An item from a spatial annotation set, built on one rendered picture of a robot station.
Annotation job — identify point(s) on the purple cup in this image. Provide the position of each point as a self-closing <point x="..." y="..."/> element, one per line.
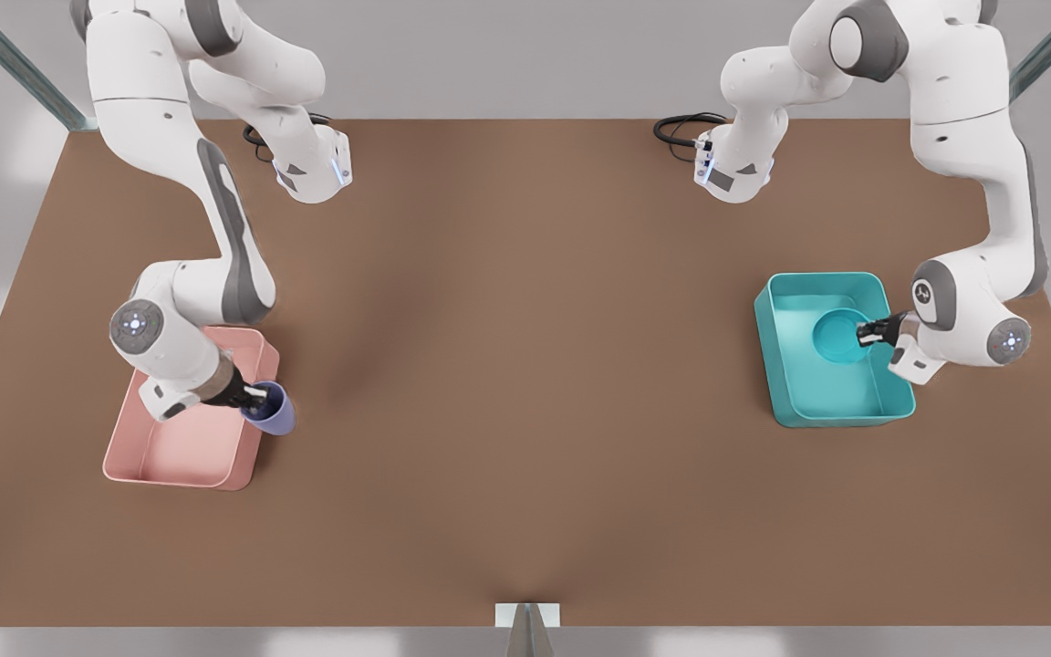
<point x="272" y="411"/>

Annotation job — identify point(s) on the teal bowl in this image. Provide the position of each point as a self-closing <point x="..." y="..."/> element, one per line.
<point x="839" y="336"/>

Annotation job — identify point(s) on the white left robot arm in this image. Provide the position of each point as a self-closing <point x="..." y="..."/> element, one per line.
<point x="963" y="100"/>

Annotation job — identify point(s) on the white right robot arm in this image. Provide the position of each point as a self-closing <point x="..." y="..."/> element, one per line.
<point x="170" y="155"/>

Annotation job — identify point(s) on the teal box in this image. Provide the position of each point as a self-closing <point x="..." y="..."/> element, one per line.
<point x="831" y="383"/>

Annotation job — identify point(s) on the pink box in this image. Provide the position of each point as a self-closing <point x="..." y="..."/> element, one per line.
<point x="183" y="438"/>

